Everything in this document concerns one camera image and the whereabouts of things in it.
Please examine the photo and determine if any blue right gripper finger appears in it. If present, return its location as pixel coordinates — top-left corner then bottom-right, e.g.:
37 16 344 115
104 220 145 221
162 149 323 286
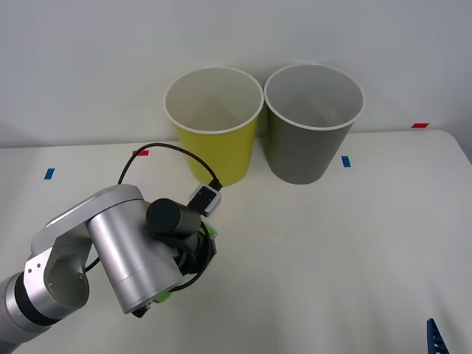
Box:
426 318 448 354

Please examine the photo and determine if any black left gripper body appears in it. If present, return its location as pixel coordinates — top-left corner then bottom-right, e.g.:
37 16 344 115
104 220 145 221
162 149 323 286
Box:
162 229 217 277

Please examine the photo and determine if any yellow-green plastic bin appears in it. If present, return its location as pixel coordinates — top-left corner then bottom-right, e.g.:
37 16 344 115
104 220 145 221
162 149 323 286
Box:
163 66 265 188

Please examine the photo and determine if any grey plastic bin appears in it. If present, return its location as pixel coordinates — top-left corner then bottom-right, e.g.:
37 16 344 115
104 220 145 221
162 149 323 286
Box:
263 63 366 186

